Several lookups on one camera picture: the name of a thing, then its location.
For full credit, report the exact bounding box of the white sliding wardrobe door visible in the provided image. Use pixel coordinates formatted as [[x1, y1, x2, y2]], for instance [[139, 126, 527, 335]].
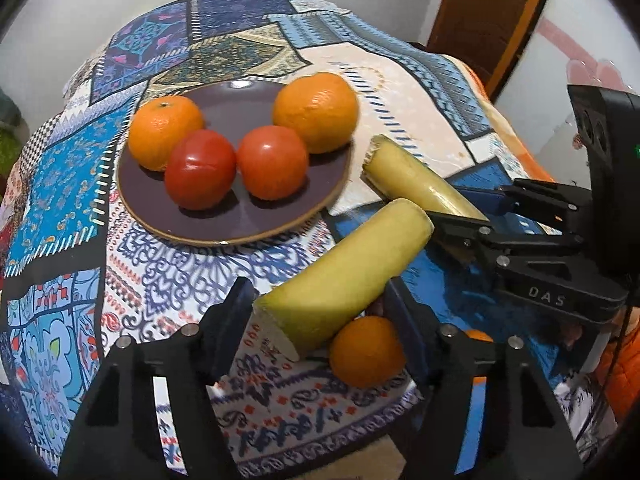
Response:
[[496, 0, 639, 188]]

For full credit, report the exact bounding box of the dark purple plate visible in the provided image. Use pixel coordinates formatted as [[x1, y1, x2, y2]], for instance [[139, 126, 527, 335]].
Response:
[[116, 78, 354, 247]]

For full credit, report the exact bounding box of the large orange with sticker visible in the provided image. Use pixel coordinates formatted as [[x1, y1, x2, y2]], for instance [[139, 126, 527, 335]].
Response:
[[127, 96, 205, 171]]

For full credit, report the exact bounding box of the brown wooden door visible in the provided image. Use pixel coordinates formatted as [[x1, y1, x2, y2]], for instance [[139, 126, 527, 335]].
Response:
[[426, 0, 546, 100]]

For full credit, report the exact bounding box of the patchwork bed cover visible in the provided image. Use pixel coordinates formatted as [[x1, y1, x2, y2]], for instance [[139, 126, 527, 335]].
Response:
[[1, 0, 544, 472]]

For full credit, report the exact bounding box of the small tangerine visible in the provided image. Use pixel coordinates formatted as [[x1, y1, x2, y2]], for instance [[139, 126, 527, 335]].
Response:
[[464, 327, 496, 386], [329, 315, 406, 389]]

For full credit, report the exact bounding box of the red tomato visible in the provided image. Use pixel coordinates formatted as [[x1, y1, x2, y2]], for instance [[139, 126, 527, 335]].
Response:
[[236, 126, 309, 202], [164, 129, 236, 210]]

